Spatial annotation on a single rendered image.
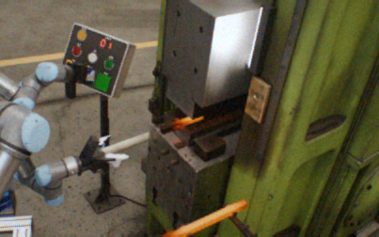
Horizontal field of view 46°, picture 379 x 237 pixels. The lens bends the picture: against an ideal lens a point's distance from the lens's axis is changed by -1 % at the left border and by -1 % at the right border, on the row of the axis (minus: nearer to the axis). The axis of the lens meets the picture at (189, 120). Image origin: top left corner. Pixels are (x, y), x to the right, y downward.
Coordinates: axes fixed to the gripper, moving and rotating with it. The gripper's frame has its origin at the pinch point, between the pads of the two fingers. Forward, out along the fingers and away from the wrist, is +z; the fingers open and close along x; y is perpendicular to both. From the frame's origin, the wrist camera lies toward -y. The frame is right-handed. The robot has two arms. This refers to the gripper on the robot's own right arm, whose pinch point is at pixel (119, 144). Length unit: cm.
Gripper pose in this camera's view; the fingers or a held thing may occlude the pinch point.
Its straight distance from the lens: 186.7
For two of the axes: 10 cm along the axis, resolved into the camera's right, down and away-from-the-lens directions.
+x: 5.9, 5.4, -6.1
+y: -1.1, 7.9, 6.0
